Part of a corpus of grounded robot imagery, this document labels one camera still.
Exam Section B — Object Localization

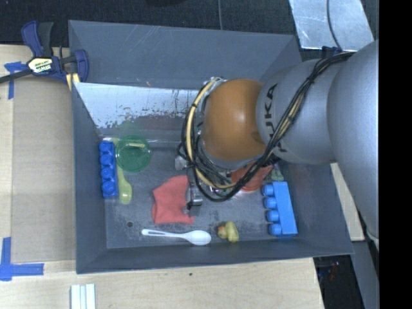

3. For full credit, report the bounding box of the red cloth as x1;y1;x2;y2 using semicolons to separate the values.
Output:
151;174;196;226

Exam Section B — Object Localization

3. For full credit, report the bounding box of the white plastic spoon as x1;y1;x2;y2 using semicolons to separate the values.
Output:
141;228;212;247

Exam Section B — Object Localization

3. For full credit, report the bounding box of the yellow rubber duck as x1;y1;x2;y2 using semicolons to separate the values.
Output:
216;221;240;243

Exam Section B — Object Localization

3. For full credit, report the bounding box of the orange plastic cup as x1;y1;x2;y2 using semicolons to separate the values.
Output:
230;162;274;192

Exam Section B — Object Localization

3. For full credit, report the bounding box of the yellow-green plastic spoon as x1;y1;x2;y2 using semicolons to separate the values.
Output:
111;137;133;205

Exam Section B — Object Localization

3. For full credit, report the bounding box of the green clear plastic cup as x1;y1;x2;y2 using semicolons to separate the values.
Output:
115;135;153;174

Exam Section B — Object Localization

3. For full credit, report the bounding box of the dark blue toy brick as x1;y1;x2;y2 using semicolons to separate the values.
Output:
98;140;119;200

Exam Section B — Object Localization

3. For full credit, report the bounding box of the light blue toy brick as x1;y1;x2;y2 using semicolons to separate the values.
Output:
260;181;299;238

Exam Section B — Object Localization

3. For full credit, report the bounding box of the grey metal bin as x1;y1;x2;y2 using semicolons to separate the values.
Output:
67;19;355;275

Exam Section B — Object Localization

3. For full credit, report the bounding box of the pale wood flat board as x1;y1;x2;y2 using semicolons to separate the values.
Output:
10;78;78;264

